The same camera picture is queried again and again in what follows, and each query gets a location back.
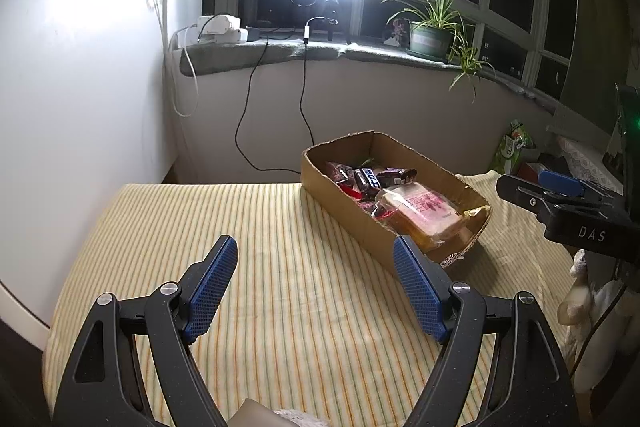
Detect flat white box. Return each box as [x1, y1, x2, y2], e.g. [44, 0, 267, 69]
[200, 28, 249, 44]

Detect potted spider plant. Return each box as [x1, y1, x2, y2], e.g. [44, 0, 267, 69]
[381, 0, 496, 100]

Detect sliced bread packet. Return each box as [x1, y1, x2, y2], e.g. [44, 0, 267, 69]
[382, 184, 491, 253]

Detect black tripod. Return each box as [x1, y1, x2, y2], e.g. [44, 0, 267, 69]
[320, 0, 353, 45]

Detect white plush toy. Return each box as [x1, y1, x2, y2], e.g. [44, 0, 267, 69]
[557, 249, 636, 395]

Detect small figure card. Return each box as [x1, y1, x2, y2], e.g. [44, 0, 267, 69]
[384, 19, 410, 46]

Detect grey windowsill mat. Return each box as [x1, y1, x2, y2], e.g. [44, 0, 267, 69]
[178, 41, 351, 76]

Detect white cable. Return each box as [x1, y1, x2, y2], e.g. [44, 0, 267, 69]
[170, 27, 201, 118]

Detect white cloth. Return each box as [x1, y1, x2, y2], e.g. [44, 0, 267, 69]
[227, 398, 331, 427]

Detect black ring light cable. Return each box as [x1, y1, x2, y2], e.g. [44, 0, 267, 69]
[299, 18, 341, 148]

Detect cardboard box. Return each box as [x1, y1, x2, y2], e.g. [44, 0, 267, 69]
[300, 130, 492, 270]

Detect brown chocolate bar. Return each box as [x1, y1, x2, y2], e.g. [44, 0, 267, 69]
[352, 167, 383, 200]
[375, 167, 418, 188]

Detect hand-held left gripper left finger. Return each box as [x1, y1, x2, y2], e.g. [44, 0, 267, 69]
[51, 234, 239, 427]

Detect white power adapter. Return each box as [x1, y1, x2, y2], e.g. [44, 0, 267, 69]
[197, 13, 241, 35]

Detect dark red box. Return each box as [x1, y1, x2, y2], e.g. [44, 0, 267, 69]
[515, 161, 546, 180]

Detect green snack bag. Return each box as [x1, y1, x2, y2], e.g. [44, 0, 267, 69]
[492, 121, 533, 175]

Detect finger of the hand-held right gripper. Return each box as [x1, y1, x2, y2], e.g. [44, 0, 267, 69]
[496, 173, 553, 225]
[538, 170, 606, 208]

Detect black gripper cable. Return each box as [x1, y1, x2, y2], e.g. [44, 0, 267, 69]
[572, 274, 628, 370]

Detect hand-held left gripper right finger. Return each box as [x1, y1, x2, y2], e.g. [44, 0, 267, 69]
[392, 235, 581, 427]

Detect black power cable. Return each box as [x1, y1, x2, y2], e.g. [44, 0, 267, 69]
[235, 39, 303, 172]

